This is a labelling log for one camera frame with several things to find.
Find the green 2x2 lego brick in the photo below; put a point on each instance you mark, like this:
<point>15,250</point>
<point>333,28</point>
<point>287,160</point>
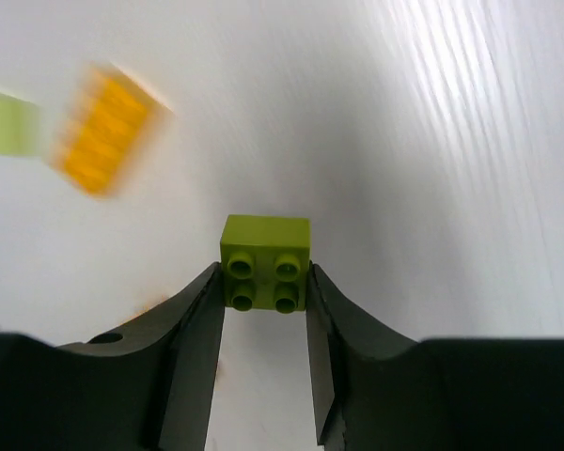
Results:
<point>265,260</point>

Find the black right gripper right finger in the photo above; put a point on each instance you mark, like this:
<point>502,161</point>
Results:
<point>376,389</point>

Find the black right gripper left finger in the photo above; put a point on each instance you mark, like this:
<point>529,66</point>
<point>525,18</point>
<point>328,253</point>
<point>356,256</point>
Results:
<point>145,385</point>

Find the pale green sloped lego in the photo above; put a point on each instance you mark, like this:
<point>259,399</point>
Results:
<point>19,124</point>

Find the yellow 2x4 lego brick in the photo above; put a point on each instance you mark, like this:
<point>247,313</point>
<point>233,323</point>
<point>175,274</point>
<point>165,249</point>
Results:
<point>113,118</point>

